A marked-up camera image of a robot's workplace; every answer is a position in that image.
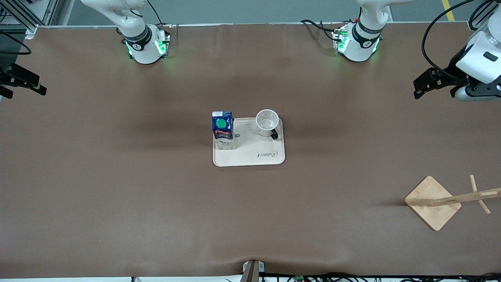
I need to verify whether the white smiley mug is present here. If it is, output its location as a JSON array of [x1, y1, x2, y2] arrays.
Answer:
[[256, 109, 280, 141]]

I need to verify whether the blue milk carton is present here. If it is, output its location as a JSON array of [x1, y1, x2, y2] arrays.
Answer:
[[212, 111, 236, 151]]

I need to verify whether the wooden cup hanging rack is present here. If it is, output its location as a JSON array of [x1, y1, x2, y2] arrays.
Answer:
[[404, 175, 501, 231]]

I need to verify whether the cream rabbit print tray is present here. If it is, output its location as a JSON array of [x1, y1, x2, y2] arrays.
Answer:
[[213, 116, 286, 168]]

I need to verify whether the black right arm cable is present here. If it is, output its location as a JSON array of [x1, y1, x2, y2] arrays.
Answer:
[[0, 31, 32, 56]]

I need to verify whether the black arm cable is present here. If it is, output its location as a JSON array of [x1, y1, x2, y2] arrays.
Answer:
[[0, 31, 32, 56], [422, 0, 476, 79]]

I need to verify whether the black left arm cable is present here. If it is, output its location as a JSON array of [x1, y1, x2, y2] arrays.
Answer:
[[422, 0, 476, 79]]

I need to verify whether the metal table edge bracket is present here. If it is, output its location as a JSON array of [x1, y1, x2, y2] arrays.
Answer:
[[241, 260, 265, 282]]

